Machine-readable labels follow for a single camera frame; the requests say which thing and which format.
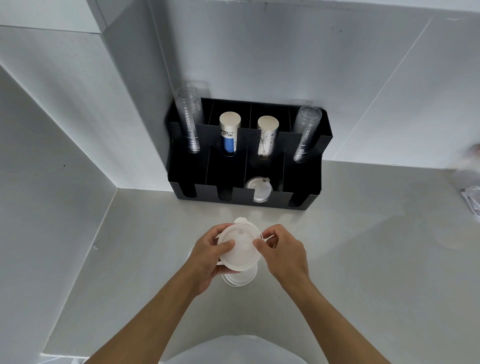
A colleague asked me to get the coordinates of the person's left hand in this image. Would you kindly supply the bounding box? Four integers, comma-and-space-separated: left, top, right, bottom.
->
186, 224, 236, 297

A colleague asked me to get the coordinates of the person's right hand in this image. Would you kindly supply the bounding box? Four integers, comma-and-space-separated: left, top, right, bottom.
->
253, 224, 310, 290

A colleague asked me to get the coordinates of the white plastic cup lid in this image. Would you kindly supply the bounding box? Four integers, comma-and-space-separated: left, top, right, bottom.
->
217, 217, 264, 272

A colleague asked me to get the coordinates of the stack of white lids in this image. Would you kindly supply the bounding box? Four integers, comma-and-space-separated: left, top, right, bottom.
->
220, 263, 259, 288
245, 176, 273, 204

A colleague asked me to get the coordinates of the person's right forearm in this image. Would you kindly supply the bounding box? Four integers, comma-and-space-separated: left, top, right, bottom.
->
277, 275, 392, 364

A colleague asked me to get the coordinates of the person's left forearm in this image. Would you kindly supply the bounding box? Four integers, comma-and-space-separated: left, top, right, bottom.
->
84, 275, 206, 364

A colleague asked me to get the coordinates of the black cup organizer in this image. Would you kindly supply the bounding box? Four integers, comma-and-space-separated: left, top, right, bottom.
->
166, 97, 334, 212

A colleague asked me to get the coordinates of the white shirt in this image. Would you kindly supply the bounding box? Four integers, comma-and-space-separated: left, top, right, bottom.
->
160, 334, 301, 364

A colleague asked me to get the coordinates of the white green-print paper cup stack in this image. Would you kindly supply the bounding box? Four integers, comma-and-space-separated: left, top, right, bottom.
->
257, 115, 279, 160

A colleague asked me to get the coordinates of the white blue paper cup stack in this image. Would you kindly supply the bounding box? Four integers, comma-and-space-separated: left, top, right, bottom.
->
219, 111, 242, 157

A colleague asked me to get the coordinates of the stack of clear plastic cups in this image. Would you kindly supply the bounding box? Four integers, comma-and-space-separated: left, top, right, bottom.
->
175, 86, 204, 155
292, 105, 323, 163

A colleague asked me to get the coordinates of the clear plastic bag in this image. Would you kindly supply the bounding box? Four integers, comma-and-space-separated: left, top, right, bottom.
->
453, 144, 480, 217

